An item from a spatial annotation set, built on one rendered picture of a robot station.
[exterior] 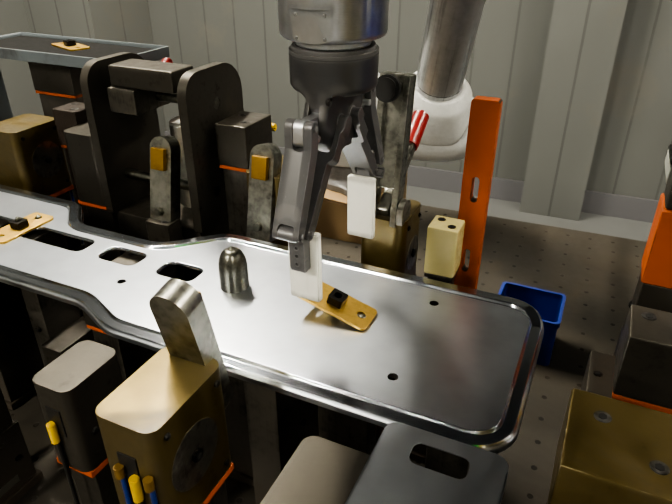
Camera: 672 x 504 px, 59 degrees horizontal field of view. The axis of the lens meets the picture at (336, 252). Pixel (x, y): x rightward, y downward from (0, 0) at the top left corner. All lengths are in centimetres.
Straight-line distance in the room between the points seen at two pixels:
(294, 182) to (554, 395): 67
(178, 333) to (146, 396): 5
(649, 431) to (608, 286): 90
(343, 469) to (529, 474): 45
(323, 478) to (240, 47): 340
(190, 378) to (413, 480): 19
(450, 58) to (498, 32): 201
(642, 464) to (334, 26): 37
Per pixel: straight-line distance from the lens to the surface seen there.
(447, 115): 131
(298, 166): 48
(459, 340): 60
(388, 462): 48
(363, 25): 48
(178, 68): 85
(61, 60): 113
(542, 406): 101
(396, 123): 69
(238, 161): 84
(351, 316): 61
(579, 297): 129
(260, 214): 79
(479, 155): 66
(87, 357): 63
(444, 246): 67
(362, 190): 62
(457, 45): 121
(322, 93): 49
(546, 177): 324
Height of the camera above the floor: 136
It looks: 29 degrees down
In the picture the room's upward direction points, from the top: straight up
